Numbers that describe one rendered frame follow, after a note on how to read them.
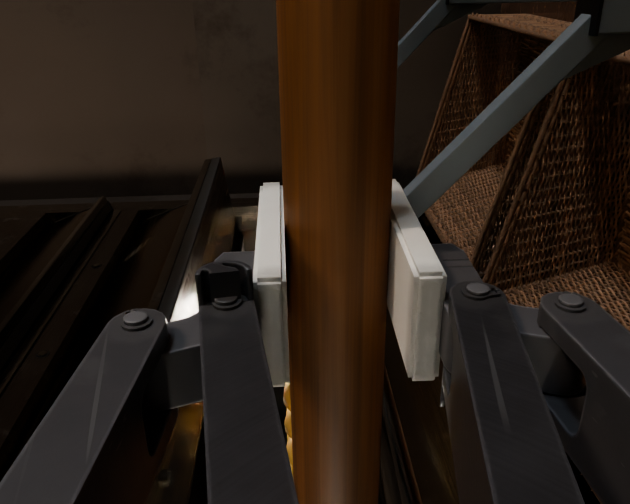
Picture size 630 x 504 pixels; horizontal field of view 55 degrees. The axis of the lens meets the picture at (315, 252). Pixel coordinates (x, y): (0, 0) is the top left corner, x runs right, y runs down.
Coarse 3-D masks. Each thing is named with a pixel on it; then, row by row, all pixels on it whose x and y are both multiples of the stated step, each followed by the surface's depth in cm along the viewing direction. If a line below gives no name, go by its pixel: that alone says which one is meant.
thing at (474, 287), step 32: (480, 288) 13; (480, 320) 12; (512, 320) 12; (480, 352) 11; (512, 352) 11; (448, 384) 14; (480, 384) 10; (512, 384) 10; (448, 416) 13; (480, 416) 10; (512, 416) 10; (544, 416) 10; (480, 448) 9; (512, 448) 9; (544, 448) 9; (480, 480) 9; (512, 480) 8; (544, 480) 8
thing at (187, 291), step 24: (216, 168) 157; (216, 192) 149; (192, 216) 127; (216, 216) 143; (192, 240) 115; (192, 264) 110; (168, 288) 98; (192, 288) 106; (168, 312) 91; (192, 312) 103; (192, 408) 93; (192, 432) 91; (168, 456) 77; (192, 456) 88; (192, 480) 86
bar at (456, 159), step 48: (480, 0) 93; (528, 0) 94; (576, 0) 94; (624, 0) 49; (576, 48) 51; (624, 48) 52; (528, 96) 53; (480, 144) 54; (432, 192) 56; (384, 384) 38; (384, 432) 34; (384, 480) 31
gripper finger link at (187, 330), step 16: (224, 256) 16; (240, 256) 16; (192, 320) 13; (176, 336) 13; (192, 336) 13; (176, 352) 12; (192, 352) 13; (160, 368) 12; (176, 368) 13; (192, 368) 13; (160, 384) 13; (176, 384) 13; (192, 384) 13; (144, 400) 13; (160, 400) 13; (176, 400) 13; (192, 400) 13
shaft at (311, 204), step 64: (320, 0) 13; (384, 0) 14; (320, 64) 14; (384, 64) 14; (320, 128) 15; (384, 128) 15; (320, 192) 15; (384, 192) 16; (320, 256) 16; (384, 256) 17; (320, 320) 17; (384, 320) 18; (320, 384) 18; (320, 448) 19
